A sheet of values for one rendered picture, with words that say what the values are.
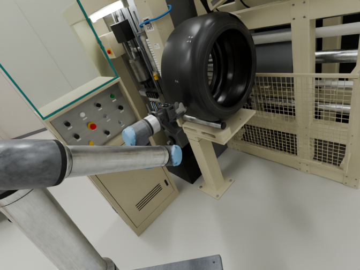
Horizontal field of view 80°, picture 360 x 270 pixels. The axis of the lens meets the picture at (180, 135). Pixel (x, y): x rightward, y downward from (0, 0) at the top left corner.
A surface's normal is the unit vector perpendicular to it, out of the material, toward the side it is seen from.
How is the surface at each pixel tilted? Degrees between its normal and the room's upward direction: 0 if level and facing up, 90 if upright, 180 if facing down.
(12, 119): 90
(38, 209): 87
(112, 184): 90
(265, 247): 0
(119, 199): 90
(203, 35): 49
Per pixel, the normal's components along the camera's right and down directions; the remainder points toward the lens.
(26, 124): 0.00, 0.56
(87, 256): 0.93, -0.18
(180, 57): -0.74, -0.01
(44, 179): 0.48, 0.53
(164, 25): 0.65, 0.22
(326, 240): -0.33, -0.78
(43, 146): 0.43, -0.71
